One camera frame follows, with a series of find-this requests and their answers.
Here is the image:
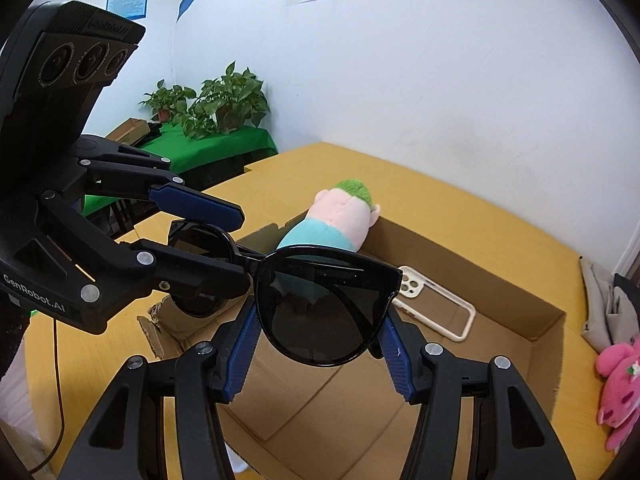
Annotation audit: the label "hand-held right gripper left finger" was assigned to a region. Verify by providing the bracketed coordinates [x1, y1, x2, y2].
[59, 305, 263, 480]

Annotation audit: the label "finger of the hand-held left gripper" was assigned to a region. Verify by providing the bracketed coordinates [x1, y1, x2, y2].
[80, 239, 252, 333]
[79, 134, 246, 231]

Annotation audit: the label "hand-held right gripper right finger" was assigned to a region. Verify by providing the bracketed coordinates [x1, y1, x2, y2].
[377, 307, 576, 480]

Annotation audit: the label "black sunglasses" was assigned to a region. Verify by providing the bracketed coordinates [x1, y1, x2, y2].
[167, 217, 403, 368]

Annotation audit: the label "brown cardboard box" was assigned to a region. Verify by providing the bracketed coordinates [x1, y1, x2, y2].
[137, 205, 568, 480]

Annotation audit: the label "green table cloth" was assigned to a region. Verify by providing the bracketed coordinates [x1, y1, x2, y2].
[82, 122, 278, 218]

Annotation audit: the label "white phone case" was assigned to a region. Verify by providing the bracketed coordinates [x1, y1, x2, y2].
[392, 266, 476, 343]

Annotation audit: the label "small flat cardboard box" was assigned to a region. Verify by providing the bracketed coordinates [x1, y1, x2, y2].
[105, 118, 163, 146]

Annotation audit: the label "small potted green plant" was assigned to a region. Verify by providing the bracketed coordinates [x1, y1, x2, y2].
[139, 79, 197, 123]

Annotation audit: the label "large potted green plant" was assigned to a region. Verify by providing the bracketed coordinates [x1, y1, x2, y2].
[175, 61, 271, 141]

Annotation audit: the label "pink pig plush toy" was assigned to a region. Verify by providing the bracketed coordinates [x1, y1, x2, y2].
[276, 177, 382, 253]

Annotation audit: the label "grey cloth bag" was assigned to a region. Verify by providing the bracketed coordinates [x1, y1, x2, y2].
[579, 256, 640, 353]

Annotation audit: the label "pink strawberry plush toy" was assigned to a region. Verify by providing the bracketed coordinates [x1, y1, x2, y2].
[595, 332, 640, 453]

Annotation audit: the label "black cable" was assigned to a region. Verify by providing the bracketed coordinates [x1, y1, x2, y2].
[49, 317, 67, 461]

